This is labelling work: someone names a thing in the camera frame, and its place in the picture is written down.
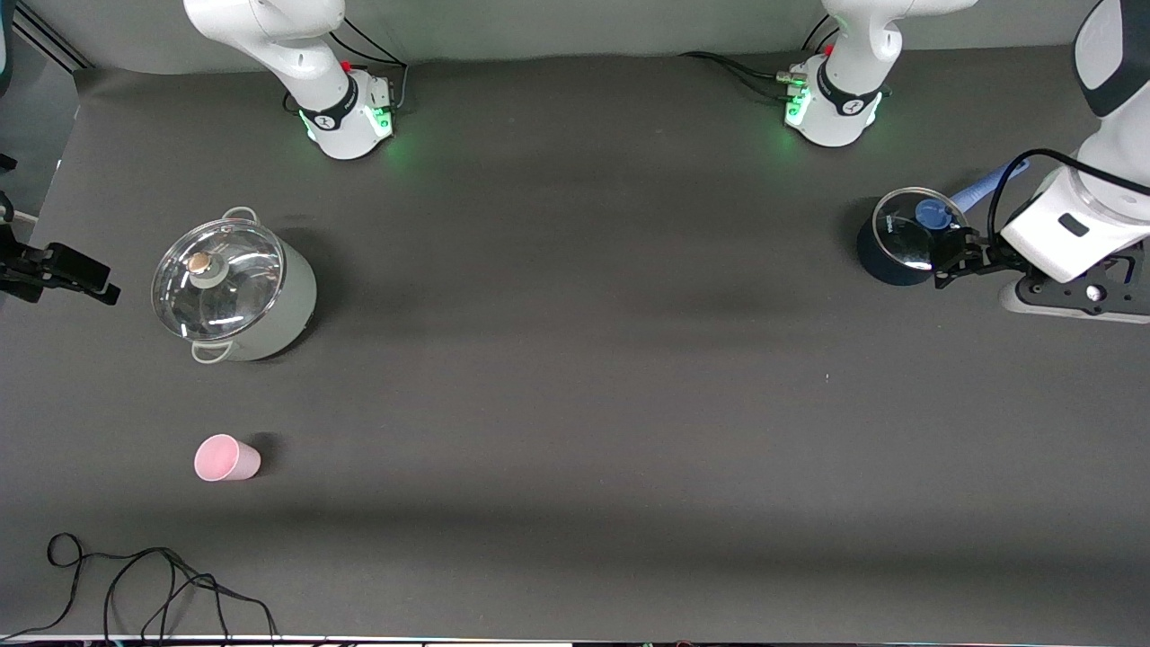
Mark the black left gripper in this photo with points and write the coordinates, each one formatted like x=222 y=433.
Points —
x=986 y=261

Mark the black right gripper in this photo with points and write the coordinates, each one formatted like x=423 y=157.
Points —
x=34 y=266

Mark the pink plastic cup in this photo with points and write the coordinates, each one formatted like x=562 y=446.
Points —
x=225 y=458

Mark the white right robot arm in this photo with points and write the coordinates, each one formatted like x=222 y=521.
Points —
x=305 y=63

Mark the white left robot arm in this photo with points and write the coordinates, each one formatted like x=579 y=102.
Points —
x=1096 y=207

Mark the glass lid with blue knob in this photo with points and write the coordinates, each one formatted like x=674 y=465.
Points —
x=903 y=238

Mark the dark blue saucepan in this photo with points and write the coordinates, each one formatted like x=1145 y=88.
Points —
x=880 y=265

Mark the glass lid with brass knob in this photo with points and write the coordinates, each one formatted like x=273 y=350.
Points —
x=220 y=288

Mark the pale green cooking pot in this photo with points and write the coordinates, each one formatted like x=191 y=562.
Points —
x=278 y=314

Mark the dark grey table mat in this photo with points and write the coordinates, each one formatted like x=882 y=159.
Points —
x=575 y=359

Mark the aluminium frame rail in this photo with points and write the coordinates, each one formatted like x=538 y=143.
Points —
x=54 y=40

